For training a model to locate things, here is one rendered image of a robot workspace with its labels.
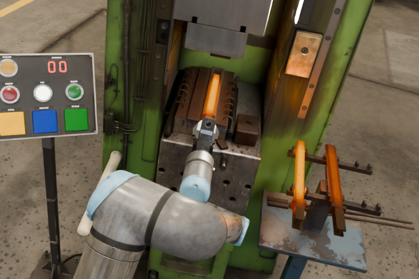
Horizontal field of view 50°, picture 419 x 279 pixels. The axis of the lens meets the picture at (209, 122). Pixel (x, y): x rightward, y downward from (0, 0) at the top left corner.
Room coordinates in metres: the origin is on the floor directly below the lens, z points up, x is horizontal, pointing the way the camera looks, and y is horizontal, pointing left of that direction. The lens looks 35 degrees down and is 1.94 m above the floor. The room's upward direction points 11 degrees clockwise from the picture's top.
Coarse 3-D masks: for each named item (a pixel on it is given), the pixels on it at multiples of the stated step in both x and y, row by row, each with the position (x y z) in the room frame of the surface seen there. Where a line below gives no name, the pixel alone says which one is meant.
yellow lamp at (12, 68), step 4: (4, 64) 1.19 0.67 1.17; (8, 64) 1.20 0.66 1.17; (12, 64) 1.20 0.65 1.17; (0, 68) 1.18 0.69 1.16; (4, 68) 1.18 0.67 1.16; (8, 68) 1.19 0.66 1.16; (12, 68) 1.19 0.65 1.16; (4, 72) 1.18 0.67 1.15; (8, 72) 1.18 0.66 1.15; (12, 72) 1.19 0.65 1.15
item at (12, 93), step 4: (8, 88) 1.16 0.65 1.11; (12, 88) 1.16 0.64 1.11; (4, 92) 1.15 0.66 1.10; (8, 92) 1.15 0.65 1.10; (12, 92) 1.16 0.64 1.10; (16, 92) 1.16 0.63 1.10; (4, 96) 1.14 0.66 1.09; (8, 96) 1.15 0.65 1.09; (12, 96) 1.15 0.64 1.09; (16, 96) 1.16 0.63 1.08; (8, 100) 1.14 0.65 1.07; (12, 100) 1.15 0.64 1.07
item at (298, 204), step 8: (296, 144) 1.37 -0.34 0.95; (304, 144) 1.36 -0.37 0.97; (296, 152) 1.32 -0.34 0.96; (304, 152) 1.31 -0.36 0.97; (296, 160) 1.26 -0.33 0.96; (304, 160) 1.26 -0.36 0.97; (296, 168) 1.21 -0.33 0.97; (296, 176) 1.17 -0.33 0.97; (296, 184) 1.12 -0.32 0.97; (296, 192) 1.09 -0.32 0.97; (296, 200) 1.04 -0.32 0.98; (296, 208) 1.00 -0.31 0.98; (304, 208) 1.04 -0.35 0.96; (296, 216) 0.97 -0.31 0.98; (296, 224) 0.96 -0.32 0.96
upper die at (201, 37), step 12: (192, 24) 1.35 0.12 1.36; (192, 36) 1.35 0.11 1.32; (204, 36) 1.35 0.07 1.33; (216, 36) 1.35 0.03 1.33; (228, 36) 1.35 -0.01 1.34; (240, 36) 1.35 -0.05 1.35; (192, 48) 1.35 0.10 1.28; (204, 48) 1.35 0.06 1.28; (216, 48) 1.35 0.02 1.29; (228, 48) 1.35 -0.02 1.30; (240, 48) 1.35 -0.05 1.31
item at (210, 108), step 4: (216, 76) 1.66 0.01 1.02; (212, 80) 1.61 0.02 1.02; (216, 80) 1.62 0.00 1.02; (212, 84) 1.58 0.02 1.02; (216, 84) 1.59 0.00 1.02; (212, 88) 1.55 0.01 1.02; (216, 88) 1.55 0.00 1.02; (212, 92) 1.52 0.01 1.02; (216, 92) 1.52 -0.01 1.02; (212, 96) 1.49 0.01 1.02; (208, 100) 1.45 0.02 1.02; (212, 100) 1.45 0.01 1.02; (208, 104) 1.42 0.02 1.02; (212, 104) 1.43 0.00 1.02; (208, 108) 1.39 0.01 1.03; (212, 108) 1.40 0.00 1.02; (204, 112) 1.35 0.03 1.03; (208, 112) 1.37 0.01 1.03; (212, 112) 1.37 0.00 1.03; (204, 116) 1.34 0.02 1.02; (208, 116) 1.33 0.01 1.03; (212, 116) 1.34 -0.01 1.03
